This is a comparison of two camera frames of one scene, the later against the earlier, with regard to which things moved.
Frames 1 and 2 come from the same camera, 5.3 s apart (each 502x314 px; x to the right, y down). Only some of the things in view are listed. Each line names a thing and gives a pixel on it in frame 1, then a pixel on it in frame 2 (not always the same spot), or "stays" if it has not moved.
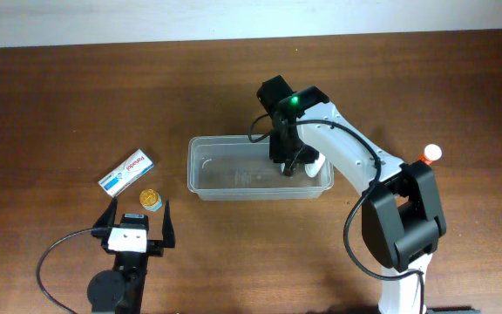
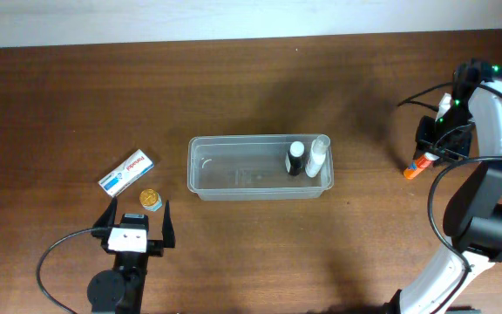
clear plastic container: [239, 167] stays
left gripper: [155, 248] stays
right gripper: [288, 158] to [444, 146]
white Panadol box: [126, 173] stays
